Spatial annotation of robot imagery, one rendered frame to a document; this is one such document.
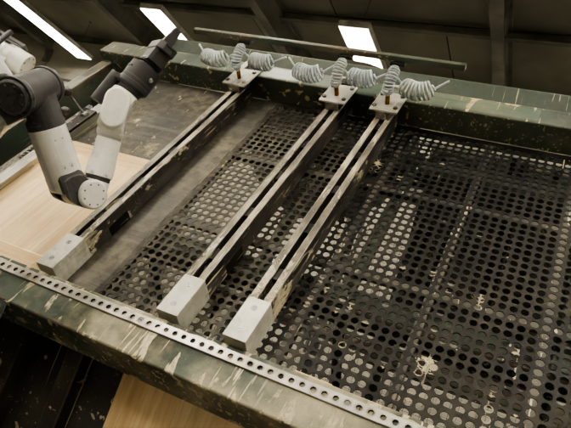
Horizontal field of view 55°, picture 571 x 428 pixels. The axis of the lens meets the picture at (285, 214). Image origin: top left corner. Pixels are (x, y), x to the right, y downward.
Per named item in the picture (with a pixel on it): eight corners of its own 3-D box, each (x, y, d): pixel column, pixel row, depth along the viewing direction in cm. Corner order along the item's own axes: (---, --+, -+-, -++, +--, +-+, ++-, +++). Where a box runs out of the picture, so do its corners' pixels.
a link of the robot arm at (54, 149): (71, 221, 136) (40, 133, 127) (48, 213, 144) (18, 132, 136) (111, 202, 143) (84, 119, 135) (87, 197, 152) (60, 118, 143)
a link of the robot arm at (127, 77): (150, 86, 145) (123, 119, 143) (152, 96, 156) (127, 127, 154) (114, 59, 144) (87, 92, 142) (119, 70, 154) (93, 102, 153)
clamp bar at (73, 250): (40, 277, 154) (4, 212, 138) (249, 84, 231) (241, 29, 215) (66, 288, 150) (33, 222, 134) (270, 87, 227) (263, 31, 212)
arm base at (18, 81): (37, 126, 125) (23, 75, 120) (-12, 128, 127) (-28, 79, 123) (71, 109, 138) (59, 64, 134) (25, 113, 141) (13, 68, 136)
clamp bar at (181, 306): (155, 323, 138) (131, 256, 122) (339, 100, 215) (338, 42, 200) (189, 337, 134) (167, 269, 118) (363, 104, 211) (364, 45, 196)
